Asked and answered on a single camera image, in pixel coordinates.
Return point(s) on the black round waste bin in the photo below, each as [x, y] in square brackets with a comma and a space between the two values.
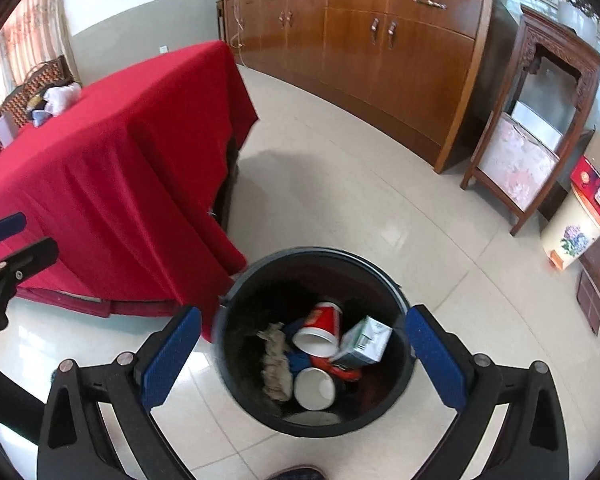
[240, 360]

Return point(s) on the beige rag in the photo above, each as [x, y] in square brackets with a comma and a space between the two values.
[275, 365]

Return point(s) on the red tablecloth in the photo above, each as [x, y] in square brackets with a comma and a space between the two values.
[105, 185]

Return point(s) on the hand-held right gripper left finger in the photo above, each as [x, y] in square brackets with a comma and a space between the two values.
[172, 355]

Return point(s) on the wooden sideboard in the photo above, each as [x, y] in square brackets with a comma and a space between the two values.
[370, 50]

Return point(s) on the green white carton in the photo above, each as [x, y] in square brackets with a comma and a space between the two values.
[365, 342]

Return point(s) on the orange plastic bag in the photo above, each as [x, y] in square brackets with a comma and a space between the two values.
[342, 372]

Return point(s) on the red paper cup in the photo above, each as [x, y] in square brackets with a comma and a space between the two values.
[322, 327]

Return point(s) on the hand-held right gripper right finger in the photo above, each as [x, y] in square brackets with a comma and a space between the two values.
[437, 355]

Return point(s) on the white blue paper cup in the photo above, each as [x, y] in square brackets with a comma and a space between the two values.
[314, 389]

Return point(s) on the flower print bucket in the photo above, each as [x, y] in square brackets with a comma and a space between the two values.
[572, 232]

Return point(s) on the person's dark shoe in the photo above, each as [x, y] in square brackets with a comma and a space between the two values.
[297, 474]

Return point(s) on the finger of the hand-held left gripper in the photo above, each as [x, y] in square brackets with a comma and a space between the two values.
[5, 227]
[32, 260]

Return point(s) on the dark brown box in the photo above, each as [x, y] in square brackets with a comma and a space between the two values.
[597, 285]

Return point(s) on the patterned curtain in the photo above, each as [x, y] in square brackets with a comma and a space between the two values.
[25, 45]

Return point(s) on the carved wooden stand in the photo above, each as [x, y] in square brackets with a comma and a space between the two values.
[520, 170]

